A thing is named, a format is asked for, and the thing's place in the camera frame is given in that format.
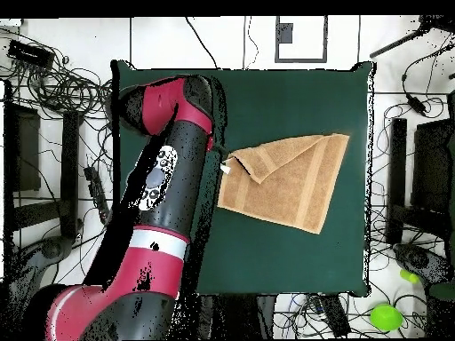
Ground tan terry towel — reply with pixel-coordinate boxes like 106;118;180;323
216;132;351;235

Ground dark green table cloth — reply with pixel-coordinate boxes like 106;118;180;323
110;59;377;298

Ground black power strip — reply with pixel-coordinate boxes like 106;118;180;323
83;165;114;226
308;293;352;338

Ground black floor stand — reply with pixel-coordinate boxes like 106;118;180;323
193;294;278;340

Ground grey floor stand base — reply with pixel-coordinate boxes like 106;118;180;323
0;234;76;321

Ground black electronics box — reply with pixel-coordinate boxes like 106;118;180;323
6;38;57;71

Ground black tripod rod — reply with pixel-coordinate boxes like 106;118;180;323
368;14;455;60

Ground black power adapter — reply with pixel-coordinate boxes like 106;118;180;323
405;92;428;117

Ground small bright green object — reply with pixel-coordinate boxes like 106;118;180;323
399;268;421;285

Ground dark grey floor device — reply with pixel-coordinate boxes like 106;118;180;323
392;242;455;286

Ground bright green bowl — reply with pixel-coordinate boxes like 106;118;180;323
369;302;405;333

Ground black metal frame stand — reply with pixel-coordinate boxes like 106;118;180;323
2;79;82;243
385;90;455;246

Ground tangled black cables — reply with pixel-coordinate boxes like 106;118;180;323
0;28;114;120

